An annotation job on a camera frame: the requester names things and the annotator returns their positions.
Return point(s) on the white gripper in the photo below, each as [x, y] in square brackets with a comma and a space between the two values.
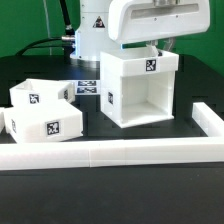
[131, 21]

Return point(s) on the white drawer cabinet housing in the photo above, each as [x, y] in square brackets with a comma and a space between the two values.
[137, 88]

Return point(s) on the white front drawer box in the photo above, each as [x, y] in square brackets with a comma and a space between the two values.
[44, 122]

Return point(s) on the white drawer box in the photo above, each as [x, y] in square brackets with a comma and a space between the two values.
[44, 122]
[32, 91]

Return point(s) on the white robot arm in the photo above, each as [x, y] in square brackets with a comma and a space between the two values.
[91, 37]

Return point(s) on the white rear drawer box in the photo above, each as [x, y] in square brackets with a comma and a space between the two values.
[32, 91]

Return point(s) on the fiducial marker sheet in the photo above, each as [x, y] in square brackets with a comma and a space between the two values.
[82, 87]

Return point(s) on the white right fence rail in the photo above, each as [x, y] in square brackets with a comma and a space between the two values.
[208, 120]

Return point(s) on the white fence rail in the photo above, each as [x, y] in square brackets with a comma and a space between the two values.
[208, 120]
[2, 122]
[111, 153]

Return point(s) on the white front fence rail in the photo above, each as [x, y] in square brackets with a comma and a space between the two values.
[111, 153]

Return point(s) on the white left fence rail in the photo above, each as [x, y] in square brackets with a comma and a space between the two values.
[2, 122]

